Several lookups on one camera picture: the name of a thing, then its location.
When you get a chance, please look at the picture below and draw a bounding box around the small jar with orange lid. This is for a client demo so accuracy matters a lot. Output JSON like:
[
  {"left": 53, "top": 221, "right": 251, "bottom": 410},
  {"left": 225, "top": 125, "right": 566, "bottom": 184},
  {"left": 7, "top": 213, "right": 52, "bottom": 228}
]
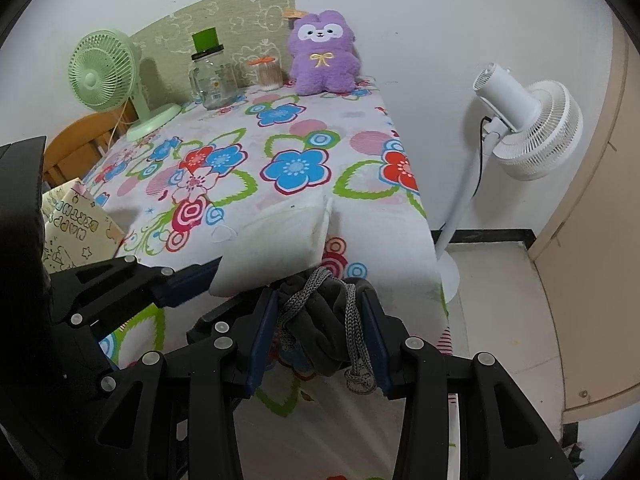
[{"left": 248, "top": 56, "right": 284, "bottom": 92}]

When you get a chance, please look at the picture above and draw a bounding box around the purple plush toy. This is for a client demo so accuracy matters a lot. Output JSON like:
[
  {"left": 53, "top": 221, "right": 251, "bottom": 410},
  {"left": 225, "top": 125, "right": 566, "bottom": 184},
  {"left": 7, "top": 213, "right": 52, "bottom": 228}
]
[{"left": 286, "top": 9, "right": 362, "bottom": 97}]

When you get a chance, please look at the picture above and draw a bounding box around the black fan cable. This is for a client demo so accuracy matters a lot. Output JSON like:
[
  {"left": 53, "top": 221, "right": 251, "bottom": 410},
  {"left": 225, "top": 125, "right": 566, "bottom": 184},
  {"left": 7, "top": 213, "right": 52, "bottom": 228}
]
[{"left": 472, "top": 116, "right": 493, "bottom": 197}]

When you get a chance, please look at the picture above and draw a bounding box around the grey drawstring pouch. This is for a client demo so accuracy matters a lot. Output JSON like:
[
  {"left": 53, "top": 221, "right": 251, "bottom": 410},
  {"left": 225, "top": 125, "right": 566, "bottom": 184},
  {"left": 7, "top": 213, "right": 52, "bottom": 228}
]
[{"left": 272, "top": 266, "right": 379, "bottom": 395}]

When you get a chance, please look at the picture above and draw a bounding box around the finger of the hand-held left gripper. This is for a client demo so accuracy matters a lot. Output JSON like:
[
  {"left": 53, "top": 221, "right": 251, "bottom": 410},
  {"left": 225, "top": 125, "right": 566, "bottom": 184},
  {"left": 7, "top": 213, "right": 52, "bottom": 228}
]
[
  {"left": 187, "top": 287, "right": 273, "bottom": 350},
  {"left": 47, "top": 254, "right": 224, "bottom": 332}
]

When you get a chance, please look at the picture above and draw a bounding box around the yellow patterned gift bag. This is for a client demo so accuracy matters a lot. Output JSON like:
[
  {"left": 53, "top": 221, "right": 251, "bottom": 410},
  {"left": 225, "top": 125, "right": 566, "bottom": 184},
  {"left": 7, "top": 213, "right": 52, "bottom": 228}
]
[{"left": 40, "top": 180, "right": 126, "bottom": 277}]

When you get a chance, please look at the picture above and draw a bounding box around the glass jar with green lid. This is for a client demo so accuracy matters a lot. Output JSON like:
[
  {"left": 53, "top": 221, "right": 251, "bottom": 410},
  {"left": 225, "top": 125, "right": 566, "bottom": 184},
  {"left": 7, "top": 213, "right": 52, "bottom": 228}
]
[{"left": 188, "top": 26, "right": 239, "bottom": 111}]

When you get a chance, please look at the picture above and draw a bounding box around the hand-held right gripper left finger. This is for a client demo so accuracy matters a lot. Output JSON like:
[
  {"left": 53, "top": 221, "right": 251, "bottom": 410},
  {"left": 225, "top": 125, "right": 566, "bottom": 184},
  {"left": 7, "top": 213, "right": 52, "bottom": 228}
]
[{"left": 75, "top": 290, "right": 281, "bottom": 480}]

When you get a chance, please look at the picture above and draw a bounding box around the white cloth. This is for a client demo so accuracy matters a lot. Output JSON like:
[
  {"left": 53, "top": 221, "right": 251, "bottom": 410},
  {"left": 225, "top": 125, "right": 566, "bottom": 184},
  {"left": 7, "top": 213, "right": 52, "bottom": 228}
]
[{"left": 210, "top": 199, "right": 333, "bottom": 297}]

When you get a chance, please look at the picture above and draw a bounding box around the green desk fan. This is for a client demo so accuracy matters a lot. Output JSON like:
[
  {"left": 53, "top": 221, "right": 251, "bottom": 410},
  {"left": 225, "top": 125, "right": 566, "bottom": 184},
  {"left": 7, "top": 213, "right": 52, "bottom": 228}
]
[{"left": 68, "top": 29, "right": 182, "bottom": 142}]

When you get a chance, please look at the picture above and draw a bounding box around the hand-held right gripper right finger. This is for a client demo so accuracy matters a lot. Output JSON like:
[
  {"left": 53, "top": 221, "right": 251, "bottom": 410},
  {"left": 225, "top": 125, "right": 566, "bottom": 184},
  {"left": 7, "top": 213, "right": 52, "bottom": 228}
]
[{"left": 359, "top": 289, "right": 572, "bottom": 480}]

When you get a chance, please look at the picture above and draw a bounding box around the beige door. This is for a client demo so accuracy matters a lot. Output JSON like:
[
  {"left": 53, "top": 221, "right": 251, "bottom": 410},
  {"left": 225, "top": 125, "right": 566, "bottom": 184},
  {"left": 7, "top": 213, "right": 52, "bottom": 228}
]
[{"left": 527, "top": 25, "right": 640, "bottom": 424}]

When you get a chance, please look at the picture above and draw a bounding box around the wooden chair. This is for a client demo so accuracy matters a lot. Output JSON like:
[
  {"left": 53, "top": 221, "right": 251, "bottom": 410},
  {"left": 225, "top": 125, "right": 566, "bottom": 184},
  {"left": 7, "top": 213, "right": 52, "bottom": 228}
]
[{"left": 42, "top": 112, "right": 139, "bottom": 189}]

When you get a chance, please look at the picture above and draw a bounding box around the green patterned board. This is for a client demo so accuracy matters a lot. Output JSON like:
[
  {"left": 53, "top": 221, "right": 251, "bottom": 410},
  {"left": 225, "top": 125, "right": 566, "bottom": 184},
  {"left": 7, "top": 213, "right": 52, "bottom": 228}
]
[{"left": 130, "top": 0, "right": 296, "bottom": 108}]

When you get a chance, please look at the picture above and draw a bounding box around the white standing fan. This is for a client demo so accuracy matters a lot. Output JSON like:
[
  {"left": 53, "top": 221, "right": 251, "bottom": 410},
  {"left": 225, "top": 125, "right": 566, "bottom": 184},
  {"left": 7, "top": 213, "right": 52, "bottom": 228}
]
[{"left": 431, "top": 62, "right": 585, "bottom": 307}]

